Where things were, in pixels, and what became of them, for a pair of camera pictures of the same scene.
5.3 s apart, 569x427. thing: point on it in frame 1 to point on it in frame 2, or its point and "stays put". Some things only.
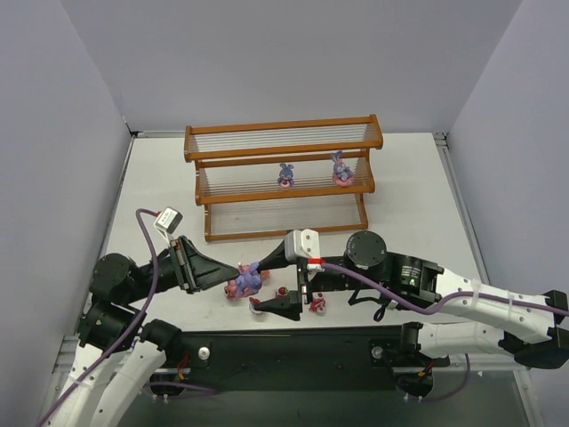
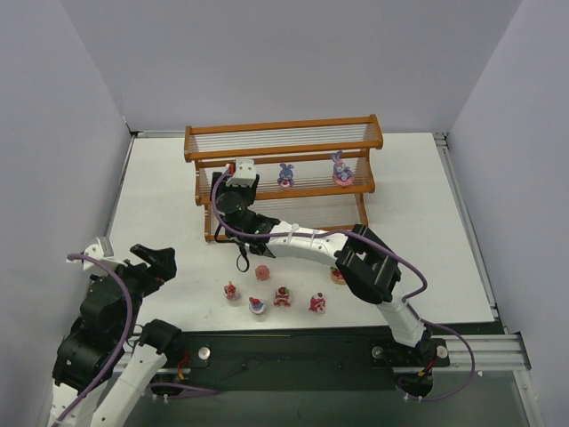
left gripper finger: (209, 271) to (160, 259)
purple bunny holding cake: (286, 174) stays put
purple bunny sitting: (342, 174) stays put
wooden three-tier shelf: (284, 177) stays put
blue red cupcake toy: (252, 302) stays put
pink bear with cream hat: (318, 303) stays put
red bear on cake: (281, 292) stays put
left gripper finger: (205, 269) to (164, 271)
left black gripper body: (183, 265) to (145, 270)
